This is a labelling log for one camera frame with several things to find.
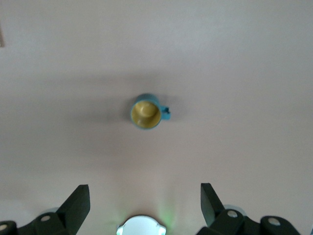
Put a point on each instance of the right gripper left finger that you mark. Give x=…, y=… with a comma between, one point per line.
x=71, y=213

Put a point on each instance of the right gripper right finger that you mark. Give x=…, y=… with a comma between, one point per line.
x=215, y=213

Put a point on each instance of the dark teal cup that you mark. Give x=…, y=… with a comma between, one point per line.
x=145, y=113

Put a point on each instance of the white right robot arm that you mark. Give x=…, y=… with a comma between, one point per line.
x=140, y=227

